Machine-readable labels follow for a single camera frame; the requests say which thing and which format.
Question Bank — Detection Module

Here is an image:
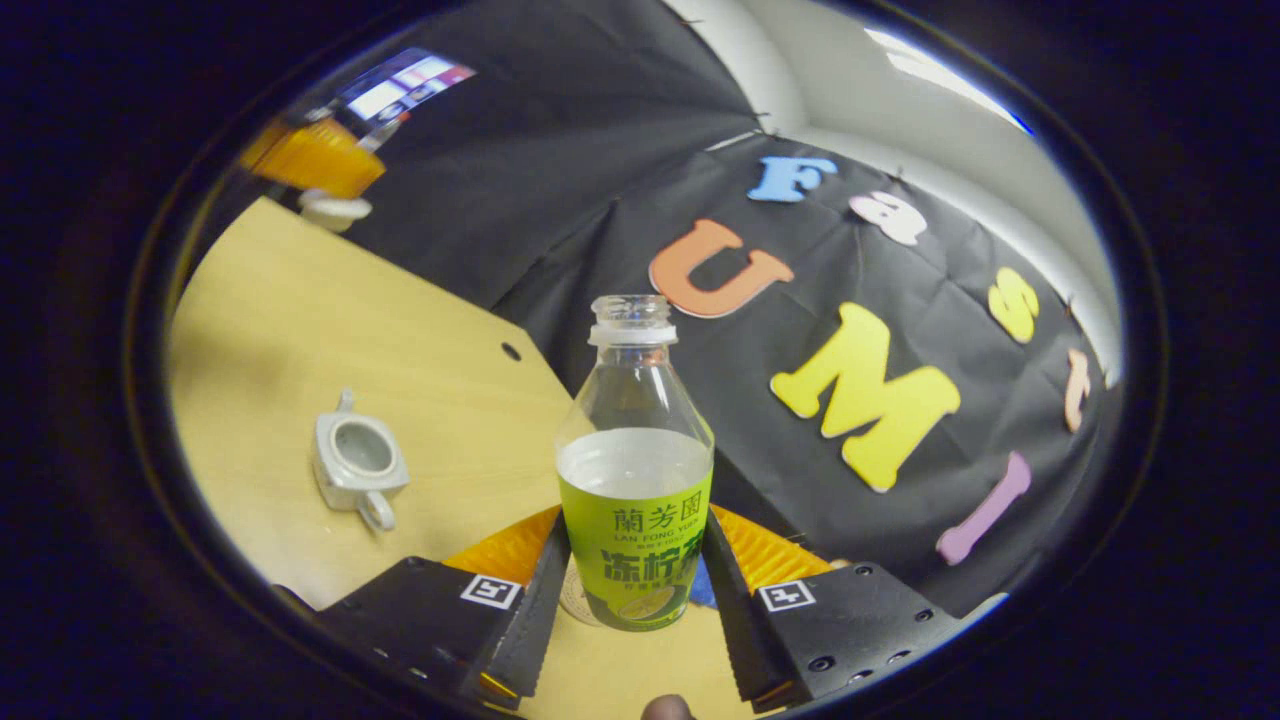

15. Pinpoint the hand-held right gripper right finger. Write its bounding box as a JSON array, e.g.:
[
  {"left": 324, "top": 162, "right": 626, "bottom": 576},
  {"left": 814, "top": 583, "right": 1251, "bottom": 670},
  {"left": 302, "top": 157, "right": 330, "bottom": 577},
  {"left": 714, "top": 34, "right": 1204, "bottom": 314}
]
[{"left": 700, "top": 505, "right": 1006, "bottom": 713}]

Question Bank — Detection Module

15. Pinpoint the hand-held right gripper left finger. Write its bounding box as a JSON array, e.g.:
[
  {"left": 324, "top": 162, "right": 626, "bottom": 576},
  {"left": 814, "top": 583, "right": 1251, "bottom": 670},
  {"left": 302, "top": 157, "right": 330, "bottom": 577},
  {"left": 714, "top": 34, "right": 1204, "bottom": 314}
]
[{"left": 315, "top": 505, "right": 573, "bottom": 711}]

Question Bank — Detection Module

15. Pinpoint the round pale coaster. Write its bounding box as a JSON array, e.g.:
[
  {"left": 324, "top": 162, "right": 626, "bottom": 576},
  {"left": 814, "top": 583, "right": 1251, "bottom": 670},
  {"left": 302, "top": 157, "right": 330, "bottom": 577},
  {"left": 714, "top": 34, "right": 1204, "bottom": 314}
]
[{"left": 558, "top": 555, "right": 607, "bottom": 629}]

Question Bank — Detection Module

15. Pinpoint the white teacup lid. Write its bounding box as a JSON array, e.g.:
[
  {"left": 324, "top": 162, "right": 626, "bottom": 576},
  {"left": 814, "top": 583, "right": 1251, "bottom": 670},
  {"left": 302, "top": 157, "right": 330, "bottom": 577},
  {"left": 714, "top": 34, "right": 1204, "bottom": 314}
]
[{"left": 297, "top": 188, "right": 373, "bottom": 233}]

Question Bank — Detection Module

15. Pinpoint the clear green-label water bottle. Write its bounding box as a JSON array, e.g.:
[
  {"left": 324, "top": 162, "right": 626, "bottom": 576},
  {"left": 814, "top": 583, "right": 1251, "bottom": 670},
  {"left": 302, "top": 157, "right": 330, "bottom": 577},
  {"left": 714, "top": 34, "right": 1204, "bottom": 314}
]
[{"left": 556, "top": 294, "right": 716, "bottom": 633}]

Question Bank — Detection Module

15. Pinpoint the white ceramic teacup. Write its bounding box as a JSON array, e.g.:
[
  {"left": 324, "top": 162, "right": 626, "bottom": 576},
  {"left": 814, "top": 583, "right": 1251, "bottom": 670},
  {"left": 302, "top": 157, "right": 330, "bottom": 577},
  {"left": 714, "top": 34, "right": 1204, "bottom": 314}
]
[{"left": 312, "top": 388, "right": 411, "bottom": 532}]

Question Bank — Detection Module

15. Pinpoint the computer monitor screen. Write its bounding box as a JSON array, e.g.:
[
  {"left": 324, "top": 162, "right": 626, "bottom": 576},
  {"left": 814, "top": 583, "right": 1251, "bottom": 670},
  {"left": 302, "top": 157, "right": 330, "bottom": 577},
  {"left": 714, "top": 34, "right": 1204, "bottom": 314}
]
[{"left": 340, "top": 47, "right": 478, "bottom": 123}]

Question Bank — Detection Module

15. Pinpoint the black backdrop cloth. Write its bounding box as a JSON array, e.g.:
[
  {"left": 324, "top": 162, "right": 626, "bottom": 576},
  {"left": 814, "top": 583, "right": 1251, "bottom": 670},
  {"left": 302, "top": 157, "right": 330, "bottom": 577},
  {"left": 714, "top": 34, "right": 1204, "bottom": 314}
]
[{"left": 340, "top": 0, "right": 1111, "bottom": 616}]

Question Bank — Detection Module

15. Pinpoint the ceiling light panel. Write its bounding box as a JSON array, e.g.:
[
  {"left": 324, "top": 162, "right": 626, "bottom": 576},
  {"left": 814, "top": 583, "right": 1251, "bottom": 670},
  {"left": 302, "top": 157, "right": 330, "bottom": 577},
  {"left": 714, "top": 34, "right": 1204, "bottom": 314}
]
[{"left": 865, "top": 28, "right": 1036, "bottom": 136}]

